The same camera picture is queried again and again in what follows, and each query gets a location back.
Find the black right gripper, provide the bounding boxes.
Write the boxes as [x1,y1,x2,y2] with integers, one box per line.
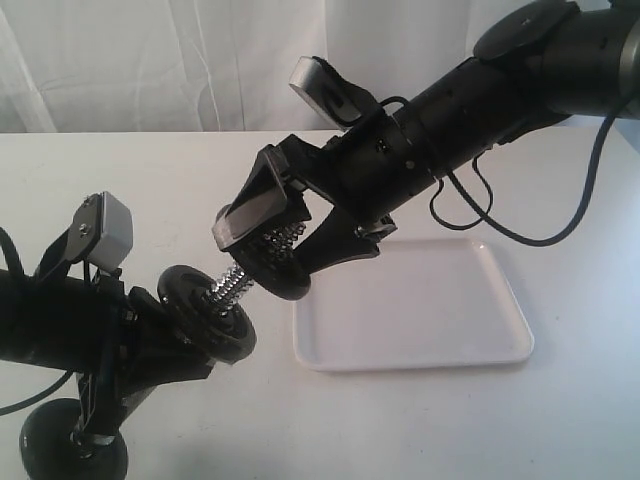
[212,112,438,274]

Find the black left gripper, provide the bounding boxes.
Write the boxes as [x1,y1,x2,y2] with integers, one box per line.
[79,284,210,440]

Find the chrome dumbbell bar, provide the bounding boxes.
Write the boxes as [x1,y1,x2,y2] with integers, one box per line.
[69,222,307,446]

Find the black weight plate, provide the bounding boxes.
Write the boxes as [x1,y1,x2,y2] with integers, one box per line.
[229,235,311,301]

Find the black plate bar end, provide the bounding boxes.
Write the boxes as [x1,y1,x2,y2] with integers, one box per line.
[157,265,257,364]
[18,398,129,479]

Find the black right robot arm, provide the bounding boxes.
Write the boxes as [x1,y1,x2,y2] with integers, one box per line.
[213,1,639,288]

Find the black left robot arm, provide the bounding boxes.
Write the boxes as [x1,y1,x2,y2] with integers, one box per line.
[1,271,212,437]

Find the white plastic tray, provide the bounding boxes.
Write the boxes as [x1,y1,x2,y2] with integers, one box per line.
[293,238,535,372]

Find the white curtain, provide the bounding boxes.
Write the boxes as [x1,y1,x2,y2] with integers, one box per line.
[0,0,640,134]

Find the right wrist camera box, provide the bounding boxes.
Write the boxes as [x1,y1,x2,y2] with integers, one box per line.
[289,56,382,131]

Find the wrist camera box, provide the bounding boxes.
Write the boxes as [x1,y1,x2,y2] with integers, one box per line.
[64,191,133,273]
[289,56,382,131]

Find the right black camera cable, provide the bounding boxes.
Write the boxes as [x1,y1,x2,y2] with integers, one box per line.
[379,94,626,247]

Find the black camera cable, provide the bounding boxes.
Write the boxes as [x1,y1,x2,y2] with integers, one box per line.
[379,94,626,247]
[0,227,126,416]

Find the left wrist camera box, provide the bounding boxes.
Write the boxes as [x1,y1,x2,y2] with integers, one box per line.
[64,191,133,273]

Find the left black camera cable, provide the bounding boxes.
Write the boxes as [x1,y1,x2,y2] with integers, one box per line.
[0,227,126,416]

